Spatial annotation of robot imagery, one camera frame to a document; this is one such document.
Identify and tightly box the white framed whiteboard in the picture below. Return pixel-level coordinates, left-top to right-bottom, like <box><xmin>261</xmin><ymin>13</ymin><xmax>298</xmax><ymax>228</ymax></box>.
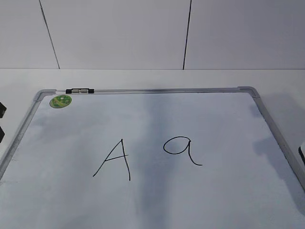
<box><xmin>0</xmin><ymin>87</ymin><xmax>305</xmax><ymax>229</ymax></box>

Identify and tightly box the black silver hanging clip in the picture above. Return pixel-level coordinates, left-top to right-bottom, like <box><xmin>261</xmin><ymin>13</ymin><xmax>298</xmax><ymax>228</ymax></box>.
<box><xmin>65</xmin><ymin>88</ymin><xmax>94</xmax><ymax>94</ymax></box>

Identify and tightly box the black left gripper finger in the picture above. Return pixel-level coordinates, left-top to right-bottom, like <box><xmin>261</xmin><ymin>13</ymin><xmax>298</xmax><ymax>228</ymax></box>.
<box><xmin>0</xmin><ymin>103</ymin><xmax>7</xmax><ymax>118</ymax></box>
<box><xmin>0</xmin><ymin>127</ymin><xmax>5</xmax><ymax>143</ymax></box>

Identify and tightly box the round green magnet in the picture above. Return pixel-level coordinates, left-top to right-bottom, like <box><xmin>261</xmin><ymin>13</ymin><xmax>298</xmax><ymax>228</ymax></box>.
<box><xmin>49</xmin><ymin>94</ymin><xmax>72</xmax><ymax>109</ymax></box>

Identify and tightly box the white rectangular board eraser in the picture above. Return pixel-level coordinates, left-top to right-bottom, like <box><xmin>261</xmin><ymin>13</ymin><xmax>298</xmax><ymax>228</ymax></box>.
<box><xmin>298</xmin><ymin>141</ymin><xmax>305</xmax><ymax>165</ymax></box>

